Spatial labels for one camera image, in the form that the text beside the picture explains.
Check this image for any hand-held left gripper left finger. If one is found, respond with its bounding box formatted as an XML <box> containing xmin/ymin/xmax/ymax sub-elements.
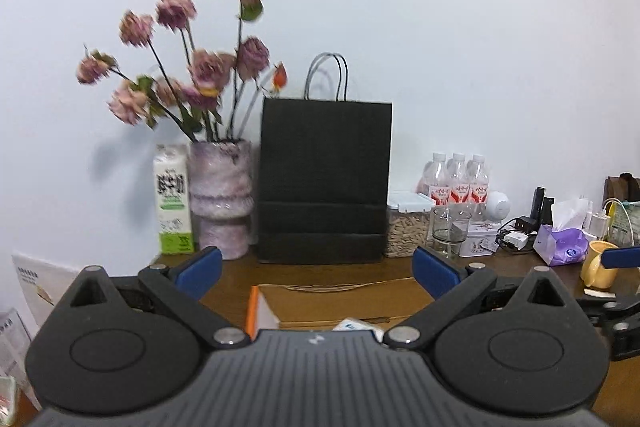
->
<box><xmin>66</xmin><ymin>246</ymin><xmax>252</xmax><ymax>350</ymax></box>

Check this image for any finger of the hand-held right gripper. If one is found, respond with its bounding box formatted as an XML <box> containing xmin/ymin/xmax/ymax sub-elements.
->
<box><xmin>575</xmin><ymin>289</ymin><xmax>640</xmax><ymax>325</ymax></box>
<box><xmin>601</xmin><ymin>245</ymin><xmax>640</xmax><ymax>269</ymax></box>

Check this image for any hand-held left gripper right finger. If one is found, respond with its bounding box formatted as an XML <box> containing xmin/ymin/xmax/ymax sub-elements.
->
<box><xmin>383</xmin><ymin>246</ymin><xmax>568</xmax><ymax>350</ymax></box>

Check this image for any orange cardboard box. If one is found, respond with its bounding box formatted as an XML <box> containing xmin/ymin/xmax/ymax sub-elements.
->
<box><xmin>246</xmin><ymin>278</ymin><xmax>437</xmax><ymax>340</ymax></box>

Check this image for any wooden desktop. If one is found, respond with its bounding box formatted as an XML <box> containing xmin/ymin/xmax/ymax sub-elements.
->
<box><xmin>15</xmin><ymin>251</ymin><xmax>640</xmax><ymax>427</ymax></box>

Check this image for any yellow mug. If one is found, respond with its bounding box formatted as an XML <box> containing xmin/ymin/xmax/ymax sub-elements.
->
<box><xmin>580</xmin><ymin>240</ymin><xmax>621</xmax><ymax>292</ymax></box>

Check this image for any brown green paper bag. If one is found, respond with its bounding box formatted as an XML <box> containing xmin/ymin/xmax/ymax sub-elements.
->
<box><xmin>602</xmin><ymin>172</ymin><xmax>640</xmax><ymax>249</ymax></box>

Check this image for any clear glass cup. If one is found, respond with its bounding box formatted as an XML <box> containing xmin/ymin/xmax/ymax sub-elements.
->
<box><xmin>431</xmin><ymin>206</ymin><xmax>473</xmax><ymax>261</ymax></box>

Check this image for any clear container of seeds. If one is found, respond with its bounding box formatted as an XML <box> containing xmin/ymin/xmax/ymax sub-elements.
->
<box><xmin>385</xmin><ymin>191</ymin><xmax>436</xmax><ymax>259</ymax></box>

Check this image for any white printed tin box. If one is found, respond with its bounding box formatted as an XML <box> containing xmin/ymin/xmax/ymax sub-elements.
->
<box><xmin>457</xmin><ymin>221</ymin><xmax>502</xmax><ymax>257</ymax></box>

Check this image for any purple tissue pack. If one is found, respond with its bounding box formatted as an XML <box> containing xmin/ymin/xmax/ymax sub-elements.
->
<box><xmin>532</xmin><ymin>198</ymin><xmax>594</xmax><ymax>268</ymax></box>

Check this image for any white green milk carton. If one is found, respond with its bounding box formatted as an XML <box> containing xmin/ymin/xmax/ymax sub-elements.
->
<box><xmin>152</xmin><ymin>143</ymin><xmax>196</xmax><ymax>256</ymax></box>

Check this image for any purple mottled ceramic vase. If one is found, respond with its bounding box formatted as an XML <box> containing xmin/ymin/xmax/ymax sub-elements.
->
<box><xmin>187</xmin><ymin>139</ymin><xmax>253</xmax><ymax>261</ymax></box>

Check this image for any white round speaker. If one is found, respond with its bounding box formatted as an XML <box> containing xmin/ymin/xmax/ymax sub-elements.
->
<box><xmin>480</xmin><ymin>191</ymin><xmax>511</xmax><ymax>224</ymax></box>

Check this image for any clear water bottle red label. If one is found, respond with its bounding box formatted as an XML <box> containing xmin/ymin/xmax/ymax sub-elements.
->
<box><xmin>447</xmin><ymin>152</ymin><xmax>471</xmax><ymax>208</ymax></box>
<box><xmin>418</xmin><ymin>152</ymin><xmax>452</xmax><ymax>208</ymax></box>
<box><xmin>467</xmin><ymin>153</ymin><xmax>491</xmax><ymax>224</ymax></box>

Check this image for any small white blue packet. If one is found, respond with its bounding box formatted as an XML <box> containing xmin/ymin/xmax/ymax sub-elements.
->
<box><xmin>332</xmin><ymin>318</ymin><xmax>377</xmax><ymax>333</ymax></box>

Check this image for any black paper bag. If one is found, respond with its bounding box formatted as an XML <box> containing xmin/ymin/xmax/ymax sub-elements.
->
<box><xmin>257</xmin><ymin>53</ymin><xmax>394</xmax><ymax>265</ymax></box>

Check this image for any white flat board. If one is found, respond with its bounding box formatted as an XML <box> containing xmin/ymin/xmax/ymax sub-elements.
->
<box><xmin>11</xmin><ymin>251</ymin><xmax>84</xmax><ymax>329</ymax></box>

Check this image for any dried pink rose bouquet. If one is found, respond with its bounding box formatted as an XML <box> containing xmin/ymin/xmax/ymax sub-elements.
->
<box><xmin>76</xmin><ymin>0</ymin><xmax>290</xmax><ymax>144</ymax></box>

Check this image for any white power adapter with cables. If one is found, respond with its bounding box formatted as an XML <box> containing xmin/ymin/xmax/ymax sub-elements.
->
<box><xmin>497</xmin><ymin>216</ymin><xmax>540</xmax><ymax>254</ymax></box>

